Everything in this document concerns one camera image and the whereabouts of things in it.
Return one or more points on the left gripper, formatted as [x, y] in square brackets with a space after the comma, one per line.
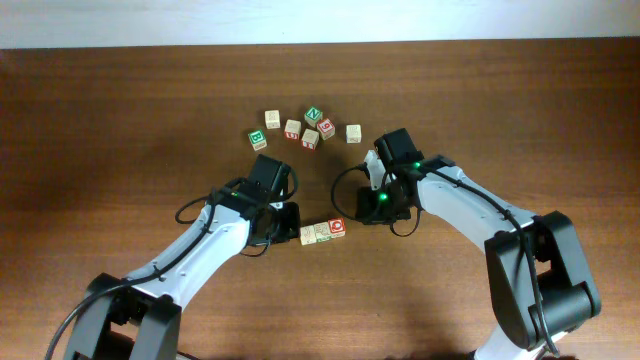
[290, 225]

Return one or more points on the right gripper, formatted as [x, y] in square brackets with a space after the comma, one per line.
[370, 206]

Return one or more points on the blue D wooden block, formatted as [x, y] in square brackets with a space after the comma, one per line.
[308, 235]

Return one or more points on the green-sided wooden block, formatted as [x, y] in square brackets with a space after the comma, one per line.
[322, 231]

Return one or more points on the red Q wooden block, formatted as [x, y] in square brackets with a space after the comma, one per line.
[337, 227]

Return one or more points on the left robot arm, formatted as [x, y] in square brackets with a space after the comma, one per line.
[139, 315]

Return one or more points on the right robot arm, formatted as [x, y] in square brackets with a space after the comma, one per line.
[541, 285]

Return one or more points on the plain right wooden block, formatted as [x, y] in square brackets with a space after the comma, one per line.
[353, 134]

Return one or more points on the green B wooden block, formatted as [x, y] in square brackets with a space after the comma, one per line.
[257, 139]

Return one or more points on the red-striped centre wooden block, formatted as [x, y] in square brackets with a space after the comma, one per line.
[310, 139]

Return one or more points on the red-sided wooden block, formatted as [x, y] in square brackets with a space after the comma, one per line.
[292, 129]

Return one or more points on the red 9 wooden block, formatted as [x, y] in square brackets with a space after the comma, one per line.
[326, 128]

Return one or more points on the plain top-left wooden block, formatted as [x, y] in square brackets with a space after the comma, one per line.
[272, 119]

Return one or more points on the green N wooden block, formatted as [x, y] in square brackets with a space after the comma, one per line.
[313, 116]

